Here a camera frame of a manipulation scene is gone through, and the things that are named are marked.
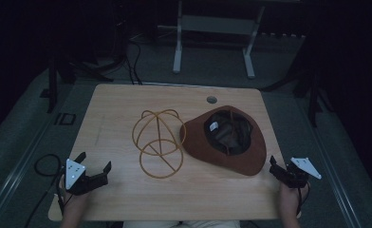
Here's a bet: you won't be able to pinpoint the black floor cables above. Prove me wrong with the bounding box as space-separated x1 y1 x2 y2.
124 37 143 86

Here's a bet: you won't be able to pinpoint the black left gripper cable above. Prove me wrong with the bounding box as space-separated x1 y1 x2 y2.
24 153 65 228

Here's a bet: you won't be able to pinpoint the brown felt hat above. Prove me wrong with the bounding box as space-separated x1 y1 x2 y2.
178 104 268 177

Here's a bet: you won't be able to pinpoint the person's right hand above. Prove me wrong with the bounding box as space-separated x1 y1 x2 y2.
278 182 310 217

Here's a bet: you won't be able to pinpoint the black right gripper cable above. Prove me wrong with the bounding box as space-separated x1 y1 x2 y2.
295 185 310 217

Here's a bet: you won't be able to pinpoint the gold wire hat stand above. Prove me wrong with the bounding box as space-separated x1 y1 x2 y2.
131 108 187 180

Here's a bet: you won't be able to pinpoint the person's left hand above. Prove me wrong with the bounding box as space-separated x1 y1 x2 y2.
58 175 92 212

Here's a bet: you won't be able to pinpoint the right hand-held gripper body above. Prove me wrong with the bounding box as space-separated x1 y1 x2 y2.
277 157 323 189

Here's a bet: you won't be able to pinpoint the black metal stand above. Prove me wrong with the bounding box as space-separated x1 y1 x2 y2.
259 61 335 128
40 55 116 114

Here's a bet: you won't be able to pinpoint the white metal table frame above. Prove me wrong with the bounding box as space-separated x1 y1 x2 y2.
157 0 268 80

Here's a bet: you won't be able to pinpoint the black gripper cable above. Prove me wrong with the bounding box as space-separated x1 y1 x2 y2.
295 185 310 217
24 153 65 228

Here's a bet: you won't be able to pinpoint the black square floor frame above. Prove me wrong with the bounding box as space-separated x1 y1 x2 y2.
53 112 77 126

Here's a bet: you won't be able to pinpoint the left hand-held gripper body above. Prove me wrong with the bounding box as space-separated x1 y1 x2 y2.
65 159 109 196

